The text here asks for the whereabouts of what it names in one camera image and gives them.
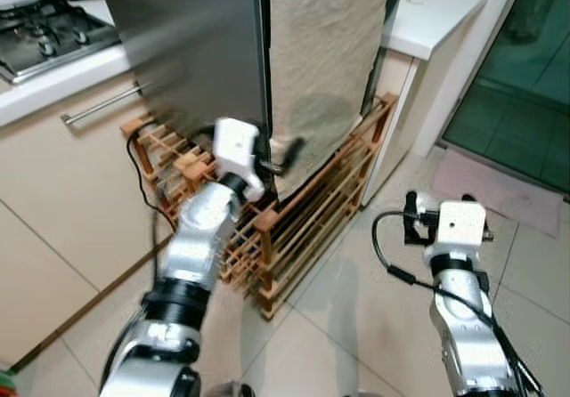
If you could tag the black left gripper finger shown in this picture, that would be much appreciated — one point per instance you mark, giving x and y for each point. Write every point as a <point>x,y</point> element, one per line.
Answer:
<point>289,155</point>

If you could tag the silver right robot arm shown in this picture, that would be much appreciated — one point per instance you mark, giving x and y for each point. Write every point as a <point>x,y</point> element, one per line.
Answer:
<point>463,326</point>

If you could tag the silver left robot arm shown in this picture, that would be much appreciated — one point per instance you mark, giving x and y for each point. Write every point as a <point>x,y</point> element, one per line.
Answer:
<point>200,237</point>

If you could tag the dark grey mini fridge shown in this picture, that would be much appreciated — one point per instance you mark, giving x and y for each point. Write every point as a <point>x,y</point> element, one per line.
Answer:
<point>187,41</point>

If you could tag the wooden slatted rack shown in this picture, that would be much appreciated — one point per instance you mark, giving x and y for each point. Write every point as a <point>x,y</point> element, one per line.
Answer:
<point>303,228</point>

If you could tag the pink floor mat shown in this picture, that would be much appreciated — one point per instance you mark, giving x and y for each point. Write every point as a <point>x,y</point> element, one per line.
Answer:
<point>499,188</point>

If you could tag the beige cloth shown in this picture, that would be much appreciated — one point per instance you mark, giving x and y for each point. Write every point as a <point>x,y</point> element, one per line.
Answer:
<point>329,50</point>

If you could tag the white counter unit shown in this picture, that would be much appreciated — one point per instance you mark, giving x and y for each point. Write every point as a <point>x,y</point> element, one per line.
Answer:
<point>436,5</point>

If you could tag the cream kitchen cabinet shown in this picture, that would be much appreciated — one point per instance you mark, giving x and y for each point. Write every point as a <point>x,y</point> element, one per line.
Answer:
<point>53,183</point>

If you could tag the grey robot left leg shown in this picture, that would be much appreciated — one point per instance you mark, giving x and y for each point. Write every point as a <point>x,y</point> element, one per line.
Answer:
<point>227,390</point>

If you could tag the steel gas stove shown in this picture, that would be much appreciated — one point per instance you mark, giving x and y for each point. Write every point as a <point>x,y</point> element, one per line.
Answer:
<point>44,36</point>

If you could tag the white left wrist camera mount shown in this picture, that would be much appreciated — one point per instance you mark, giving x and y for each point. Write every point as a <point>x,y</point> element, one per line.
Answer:
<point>236,152</point>

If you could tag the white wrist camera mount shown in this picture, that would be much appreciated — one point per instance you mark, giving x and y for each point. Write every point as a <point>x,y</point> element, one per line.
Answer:
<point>236,152</point>
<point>459,223</point>

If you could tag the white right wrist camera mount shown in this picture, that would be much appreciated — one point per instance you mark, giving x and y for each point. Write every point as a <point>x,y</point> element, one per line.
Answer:
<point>459,223</point>

